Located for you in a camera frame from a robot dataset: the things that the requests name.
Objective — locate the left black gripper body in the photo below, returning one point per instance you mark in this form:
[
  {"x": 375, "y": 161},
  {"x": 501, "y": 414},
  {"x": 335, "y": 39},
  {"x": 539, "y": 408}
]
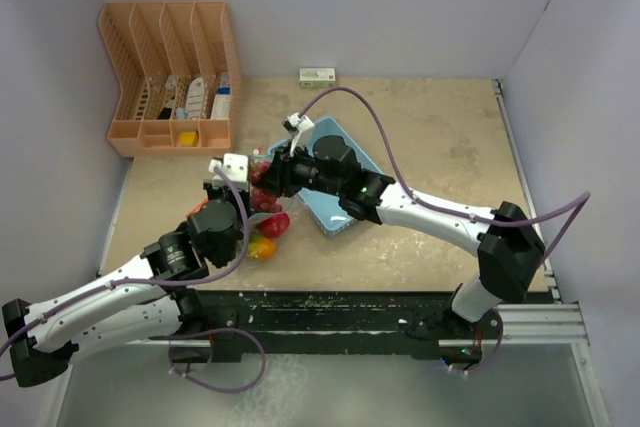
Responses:
[{"x": 214, "y": 191}]

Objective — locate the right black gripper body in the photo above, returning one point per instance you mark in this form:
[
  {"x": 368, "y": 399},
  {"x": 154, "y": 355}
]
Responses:
[{"x": 302, "y": 173}]

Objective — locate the red grapes toy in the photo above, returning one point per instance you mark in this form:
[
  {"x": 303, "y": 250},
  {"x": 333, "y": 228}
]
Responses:
[{"x": 261, "y": 201}]

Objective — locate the red apple toy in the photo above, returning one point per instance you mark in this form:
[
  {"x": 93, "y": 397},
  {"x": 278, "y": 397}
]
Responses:
[{"x": 274, "y": 226}]

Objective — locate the yellow lemon toy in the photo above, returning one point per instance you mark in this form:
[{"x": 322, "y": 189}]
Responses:
[{"x": 261, "y": 248}]

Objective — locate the clear zip top bag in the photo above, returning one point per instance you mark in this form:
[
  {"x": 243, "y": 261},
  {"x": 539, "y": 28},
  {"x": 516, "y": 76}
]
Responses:
[{"x": 236, "y": 212}]

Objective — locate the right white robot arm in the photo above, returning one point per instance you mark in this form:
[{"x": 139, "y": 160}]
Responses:
[{"x": 507, "y": 247}]

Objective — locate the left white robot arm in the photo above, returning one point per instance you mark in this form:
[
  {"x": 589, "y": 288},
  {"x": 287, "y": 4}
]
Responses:
[{"x": 152, "y": 295}]

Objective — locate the blue plastic basket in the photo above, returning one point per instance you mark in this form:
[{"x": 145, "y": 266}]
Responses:
[{"x": 340, "y": 217}]

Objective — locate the white blue tube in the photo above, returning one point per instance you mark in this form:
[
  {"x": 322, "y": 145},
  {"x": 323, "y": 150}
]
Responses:
[{"x": 222, "y": 99}]

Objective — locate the small green white box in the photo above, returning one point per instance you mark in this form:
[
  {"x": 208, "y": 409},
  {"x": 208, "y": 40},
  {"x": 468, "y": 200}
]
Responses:
[{"x": 317, "y": 78}]

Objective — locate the yellow sponge block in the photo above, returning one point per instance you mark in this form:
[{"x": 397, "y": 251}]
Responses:
[{"x": 188, "y": 138}]

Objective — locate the white patterned pouch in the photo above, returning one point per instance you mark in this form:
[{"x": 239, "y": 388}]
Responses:
[{"x": 195, "y": 100}]

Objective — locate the black white card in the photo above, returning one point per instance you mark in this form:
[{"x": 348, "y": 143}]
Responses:
[{"x": 168, "y": 101}]

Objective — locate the orange desk organizer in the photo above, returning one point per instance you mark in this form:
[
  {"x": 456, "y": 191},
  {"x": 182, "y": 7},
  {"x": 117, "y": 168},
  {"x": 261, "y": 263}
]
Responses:
[{"x": 179, "y": 75}]

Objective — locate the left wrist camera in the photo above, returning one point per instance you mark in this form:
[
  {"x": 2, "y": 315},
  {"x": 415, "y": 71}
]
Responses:
[{"x": 234, "y": 166}]

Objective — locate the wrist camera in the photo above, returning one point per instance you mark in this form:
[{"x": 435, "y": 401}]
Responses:
[
  {"x": 234, "y": 166},
  {"x": 300, "y": 127}
]

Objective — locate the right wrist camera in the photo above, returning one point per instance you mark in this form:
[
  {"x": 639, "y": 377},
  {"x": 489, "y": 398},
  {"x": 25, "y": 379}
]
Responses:
[{"x": 300, "y": 127}]

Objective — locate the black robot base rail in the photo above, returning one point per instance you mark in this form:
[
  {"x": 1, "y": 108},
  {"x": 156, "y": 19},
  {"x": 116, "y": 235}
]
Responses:
[{"x": 226, "y": 325}]

